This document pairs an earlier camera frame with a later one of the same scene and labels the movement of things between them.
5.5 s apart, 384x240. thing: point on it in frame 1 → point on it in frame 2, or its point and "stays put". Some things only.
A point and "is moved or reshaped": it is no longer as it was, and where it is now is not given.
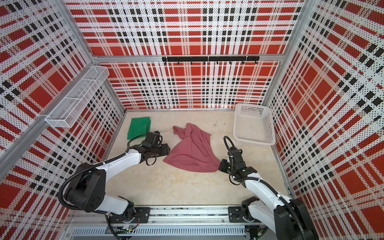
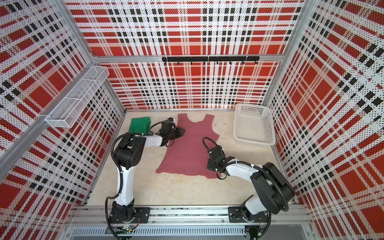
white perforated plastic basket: [253, 124] stays put
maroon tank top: [195, 151] is moved or reshaped
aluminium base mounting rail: [164, 216] stays put
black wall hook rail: [216, 59] stays put
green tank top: [138, 127] stays put
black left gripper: [165, 151] → [179, 132]
